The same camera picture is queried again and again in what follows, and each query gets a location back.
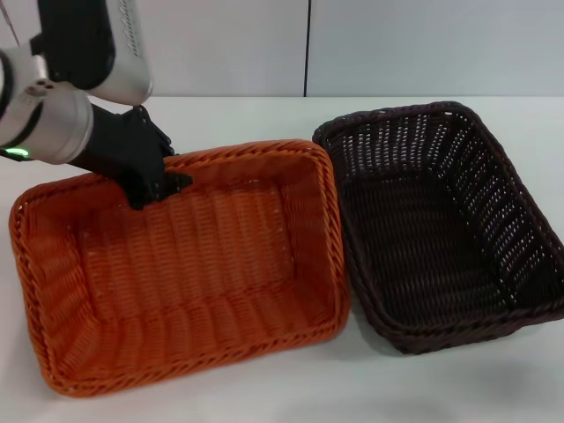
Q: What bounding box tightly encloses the dark brown woven plastic basket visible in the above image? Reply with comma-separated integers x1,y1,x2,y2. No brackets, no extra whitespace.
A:
311,100,564,356

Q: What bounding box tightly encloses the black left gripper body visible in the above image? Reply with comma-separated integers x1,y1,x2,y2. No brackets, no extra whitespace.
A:
65,104,168,212

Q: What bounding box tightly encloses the orange woven plastic basket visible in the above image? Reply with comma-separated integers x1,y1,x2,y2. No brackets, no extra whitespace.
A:
7,139,353,400

